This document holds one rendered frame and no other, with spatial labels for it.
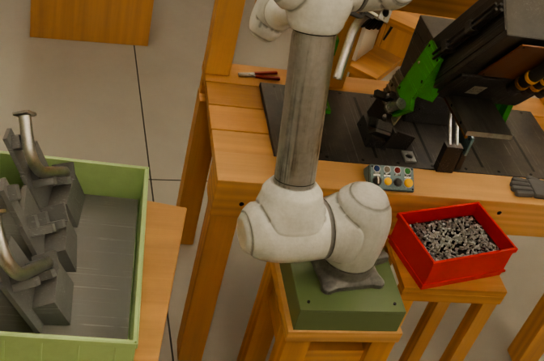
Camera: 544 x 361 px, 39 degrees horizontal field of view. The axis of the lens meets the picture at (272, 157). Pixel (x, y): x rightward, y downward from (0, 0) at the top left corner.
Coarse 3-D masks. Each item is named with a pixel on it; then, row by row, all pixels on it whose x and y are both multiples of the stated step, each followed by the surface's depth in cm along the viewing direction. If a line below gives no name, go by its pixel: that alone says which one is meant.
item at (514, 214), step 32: (224, 160) 237; (256, 160) 240; (320, 160) 247; (224, 192) 232; (256, 192) 234; (416, 192) 245; (448, 192) 249; (480, 192) 253; (512, 192) 257; (512, 224) 259
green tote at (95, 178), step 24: (0, 168) 212; (96, 168) 215; (120, 168) 216; (144, 168) 217; (96, 192) 220; (120, 192) 221; (144, 192) 209; (144, 216) 202; (144, 240) 195; (0, 336) 164; (24, 336) 166; (48, 336) 167; (72, 336) 168; (0, 360) 170; (24, 360) 171; (48, 360) 172; (72, 360) 172; (96, 360) 173; (120, 360) 174
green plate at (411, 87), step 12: (432, 48) 246; (420, 60) 250; (432, 60) 244; (408, 72) 255; (420, 72) 248; (432, 72) 243; (408, 84) 253; (420, 84) 246; (432, 84) 247; (408, 96) 251; (420, 96) 250; (432, 96) 250
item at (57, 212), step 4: (60, 204) 198; (64, 204) 198; (44, 208) 198; (48, 208) 198; (52, 208) 198; (56, 208) 198; (60, 208) 198; (64, 208) 198; (48, 212) 198; (52, 212) 198; (56, 212) 198; (60, 212) 198; (64, 212) 198; (52, 216) 198; (56, 216) 198; (60, 216) 198; (64, 216) 198; (52, 220) 198; (56, 220) 198; (68, 220) 199
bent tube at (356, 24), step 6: (378, 12) 240; (384, 12) 242; (390, 12) 240; (366, 18) 247; (378, 18) 238; (384, 18) 239; (354, 24) 250; (360, 24) 249; (348, 30) 251; (354, 30) 250; (348, 36) 250; (354, 36) 250; (348, 42) 250; (342, 48) 250; (348, 48) 250; (342, 54) 249; (348, 54) 250; (342, 60) 249; (336, 66) 250; (342, 66) 249; (336, 72) 249; (342, 72) 249; (336, 78) 251
